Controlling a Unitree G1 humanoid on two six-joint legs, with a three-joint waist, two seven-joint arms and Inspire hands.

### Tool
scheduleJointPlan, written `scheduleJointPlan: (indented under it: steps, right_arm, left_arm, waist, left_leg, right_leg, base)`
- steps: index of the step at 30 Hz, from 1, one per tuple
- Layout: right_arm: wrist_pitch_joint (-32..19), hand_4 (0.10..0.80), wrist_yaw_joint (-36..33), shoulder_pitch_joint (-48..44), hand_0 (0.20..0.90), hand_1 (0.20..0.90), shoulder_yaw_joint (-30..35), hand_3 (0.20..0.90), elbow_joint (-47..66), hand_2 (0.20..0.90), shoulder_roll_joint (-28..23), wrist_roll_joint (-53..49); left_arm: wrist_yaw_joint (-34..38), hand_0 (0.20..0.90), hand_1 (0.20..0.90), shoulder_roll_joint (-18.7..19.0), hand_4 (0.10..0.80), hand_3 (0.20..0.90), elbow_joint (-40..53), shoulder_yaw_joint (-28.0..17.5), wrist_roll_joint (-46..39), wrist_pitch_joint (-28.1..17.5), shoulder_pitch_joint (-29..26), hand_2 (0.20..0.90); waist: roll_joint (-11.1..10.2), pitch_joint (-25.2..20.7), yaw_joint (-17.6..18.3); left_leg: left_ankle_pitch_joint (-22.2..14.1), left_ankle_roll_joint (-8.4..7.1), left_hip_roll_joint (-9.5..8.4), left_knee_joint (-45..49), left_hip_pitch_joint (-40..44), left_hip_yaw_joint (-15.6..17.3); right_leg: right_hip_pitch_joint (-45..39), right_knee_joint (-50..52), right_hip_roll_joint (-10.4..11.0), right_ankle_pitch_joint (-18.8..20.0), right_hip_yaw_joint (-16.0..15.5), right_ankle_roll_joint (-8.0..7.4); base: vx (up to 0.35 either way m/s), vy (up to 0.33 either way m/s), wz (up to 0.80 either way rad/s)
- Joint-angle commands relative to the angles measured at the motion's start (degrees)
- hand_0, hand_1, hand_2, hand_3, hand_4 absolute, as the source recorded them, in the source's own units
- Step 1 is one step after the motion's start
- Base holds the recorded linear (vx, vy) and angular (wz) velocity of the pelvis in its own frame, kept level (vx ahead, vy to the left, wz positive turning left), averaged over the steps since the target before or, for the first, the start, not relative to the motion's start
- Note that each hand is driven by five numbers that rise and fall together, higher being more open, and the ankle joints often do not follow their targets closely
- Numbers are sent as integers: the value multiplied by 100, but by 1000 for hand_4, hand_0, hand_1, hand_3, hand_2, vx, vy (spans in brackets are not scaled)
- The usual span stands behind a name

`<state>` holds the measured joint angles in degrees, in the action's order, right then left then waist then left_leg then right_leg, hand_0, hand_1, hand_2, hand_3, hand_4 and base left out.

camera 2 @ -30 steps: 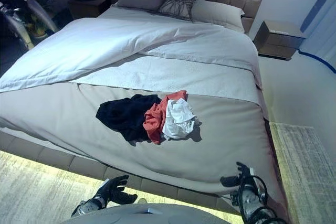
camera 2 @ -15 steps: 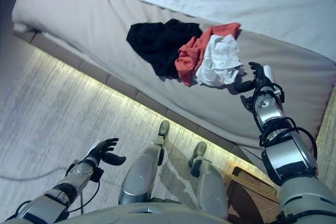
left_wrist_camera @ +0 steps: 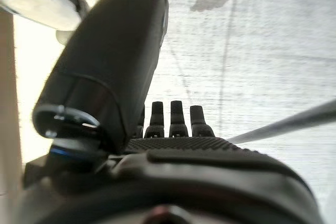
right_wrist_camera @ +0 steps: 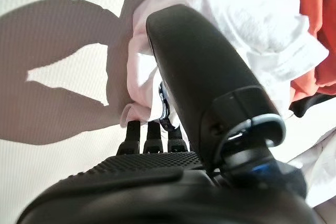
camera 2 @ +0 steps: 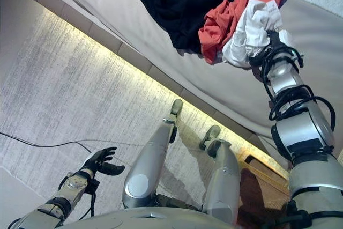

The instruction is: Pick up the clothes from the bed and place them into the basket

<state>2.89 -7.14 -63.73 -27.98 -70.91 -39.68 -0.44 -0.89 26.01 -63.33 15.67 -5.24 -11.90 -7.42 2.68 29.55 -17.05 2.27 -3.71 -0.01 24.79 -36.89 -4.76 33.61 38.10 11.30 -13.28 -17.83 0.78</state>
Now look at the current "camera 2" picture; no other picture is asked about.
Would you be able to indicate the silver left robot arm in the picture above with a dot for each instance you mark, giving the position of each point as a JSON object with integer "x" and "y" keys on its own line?
{"x": 57, "y": 202}

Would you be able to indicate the silver robot torso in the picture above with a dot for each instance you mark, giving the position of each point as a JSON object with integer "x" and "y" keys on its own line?
{"x": 144, "y": 219}

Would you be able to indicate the silver robot leg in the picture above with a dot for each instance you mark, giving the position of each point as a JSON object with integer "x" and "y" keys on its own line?
{"x": 221, "y": 175}
{"x": 150, "y": 164}

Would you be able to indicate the orange-red cloth garment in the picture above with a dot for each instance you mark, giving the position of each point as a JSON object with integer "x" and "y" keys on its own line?
{"x": 222, "y": 25}

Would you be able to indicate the beige bed mattress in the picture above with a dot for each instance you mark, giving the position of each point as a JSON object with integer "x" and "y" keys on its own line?
{"x": 150, "y": 20}

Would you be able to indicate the white cloth garment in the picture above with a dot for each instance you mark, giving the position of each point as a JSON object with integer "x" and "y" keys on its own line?
{"x": 253, "y": 33}

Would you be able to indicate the silver left robot leg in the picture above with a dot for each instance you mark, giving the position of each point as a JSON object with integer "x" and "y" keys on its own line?
{"x": 150, "y": 164}

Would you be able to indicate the grey textured floor rug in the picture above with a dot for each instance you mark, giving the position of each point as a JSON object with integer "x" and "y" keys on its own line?
{"x": 80, "y": 100}

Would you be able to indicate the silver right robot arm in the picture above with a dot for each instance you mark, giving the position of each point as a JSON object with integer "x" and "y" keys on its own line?
{"x": 302, "y": 129}

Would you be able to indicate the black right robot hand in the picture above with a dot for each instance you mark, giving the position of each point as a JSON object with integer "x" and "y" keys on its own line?
{"x": 270, "y": 41}

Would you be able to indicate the silver right robot leg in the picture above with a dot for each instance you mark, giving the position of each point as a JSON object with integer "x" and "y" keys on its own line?
{"x": 221, "y": 175}

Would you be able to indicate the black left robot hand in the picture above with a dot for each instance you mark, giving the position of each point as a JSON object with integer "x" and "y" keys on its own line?
{"x": 103, "y": 161}

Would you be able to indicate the tan upholstered bed frame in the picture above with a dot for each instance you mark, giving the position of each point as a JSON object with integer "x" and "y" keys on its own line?
{"x": 128, "y": 49}

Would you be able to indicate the brown woven basket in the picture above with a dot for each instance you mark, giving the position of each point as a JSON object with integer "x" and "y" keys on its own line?
{"x": 264, "y": 186}

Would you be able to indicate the black cloth garment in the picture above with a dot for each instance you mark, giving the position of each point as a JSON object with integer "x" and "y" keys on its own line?
{"x": 182, "y": 6}

